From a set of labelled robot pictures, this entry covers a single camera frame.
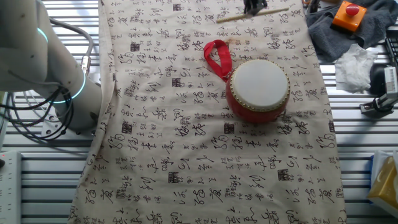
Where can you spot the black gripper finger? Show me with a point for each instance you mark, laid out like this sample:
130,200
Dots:
249,7
262,4

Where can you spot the wooden drumstick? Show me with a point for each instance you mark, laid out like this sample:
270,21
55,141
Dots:
233,17

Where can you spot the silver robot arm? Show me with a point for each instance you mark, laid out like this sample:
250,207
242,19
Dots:
31,56

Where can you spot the red drum with white head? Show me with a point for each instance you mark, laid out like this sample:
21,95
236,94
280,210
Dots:
258,84

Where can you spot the orange emergency stop box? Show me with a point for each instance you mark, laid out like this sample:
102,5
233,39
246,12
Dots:
348,20

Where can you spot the crumpled white tissue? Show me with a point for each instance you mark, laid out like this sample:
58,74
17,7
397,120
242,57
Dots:
354,71

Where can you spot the dark grey towel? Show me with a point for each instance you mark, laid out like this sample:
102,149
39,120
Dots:
373,31

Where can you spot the black computer mouse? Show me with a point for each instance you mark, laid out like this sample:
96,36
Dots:
377,79

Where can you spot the black keyboard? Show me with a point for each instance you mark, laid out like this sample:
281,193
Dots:
393,49

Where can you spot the calligraphy print tablecloth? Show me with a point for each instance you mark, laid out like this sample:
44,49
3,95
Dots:
186,155

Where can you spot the yellow tissue pack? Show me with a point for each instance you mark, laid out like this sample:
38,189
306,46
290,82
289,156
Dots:
385,183

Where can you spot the white power strip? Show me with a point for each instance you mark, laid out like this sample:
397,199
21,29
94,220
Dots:
9,193

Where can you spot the small grey camera on stand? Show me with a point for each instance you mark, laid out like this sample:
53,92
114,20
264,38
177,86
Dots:
390,84

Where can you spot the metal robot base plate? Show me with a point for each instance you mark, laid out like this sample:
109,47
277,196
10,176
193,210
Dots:
49,124

